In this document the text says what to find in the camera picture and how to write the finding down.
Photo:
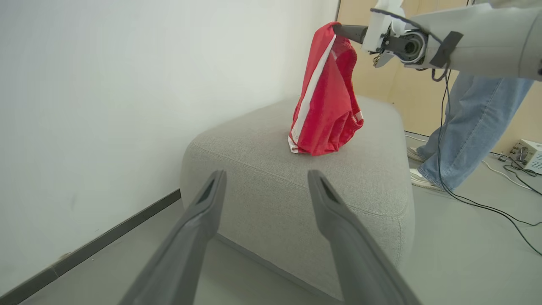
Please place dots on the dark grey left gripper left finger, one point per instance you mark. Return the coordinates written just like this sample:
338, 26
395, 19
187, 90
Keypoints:
182, 250

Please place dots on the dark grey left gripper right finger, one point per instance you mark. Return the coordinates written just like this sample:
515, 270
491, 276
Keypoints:
360, 262

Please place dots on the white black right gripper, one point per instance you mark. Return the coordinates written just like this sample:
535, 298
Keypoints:
379, 36

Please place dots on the red and white shirt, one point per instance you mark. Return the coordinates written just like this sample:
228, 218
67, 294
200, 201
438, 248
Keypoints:
326, 106

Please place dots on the dark grey baseboard strip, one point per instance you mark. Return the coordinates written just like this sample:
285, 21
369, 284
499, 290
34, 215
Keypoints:
106, 237

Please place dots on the grey fabric ottoman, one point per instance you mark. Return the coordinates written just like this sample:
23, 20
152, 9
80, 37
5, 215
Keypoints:
262, 186

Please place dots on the white sneaker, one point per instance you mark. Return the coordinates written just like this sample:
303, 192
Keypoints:
414, 154
421, 180

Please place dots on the person's blue jeans legs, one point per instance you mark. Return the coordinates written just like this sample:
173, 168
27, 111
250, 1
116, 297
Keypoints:
470, 127

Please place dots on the white electronic device box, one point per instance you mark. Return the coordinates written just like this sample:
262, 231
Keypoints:
529, 154

